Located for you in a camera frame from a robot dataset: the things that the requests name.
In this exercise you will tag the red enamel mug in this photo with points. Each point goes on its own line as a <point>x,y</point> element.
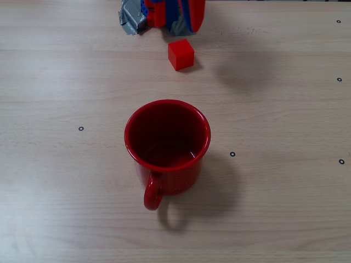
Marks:
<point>167,137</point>

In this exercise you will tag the grey duct tape wad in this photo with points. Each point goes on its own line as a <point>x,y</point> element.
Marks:
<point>178,28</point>
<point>131,19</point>

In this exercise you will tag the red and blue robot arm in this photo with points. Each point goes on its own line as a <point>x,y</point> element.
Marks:
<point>159,16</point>

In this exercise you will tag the red cube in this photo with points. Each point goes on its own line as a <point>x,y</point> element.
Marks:
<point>181,54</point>

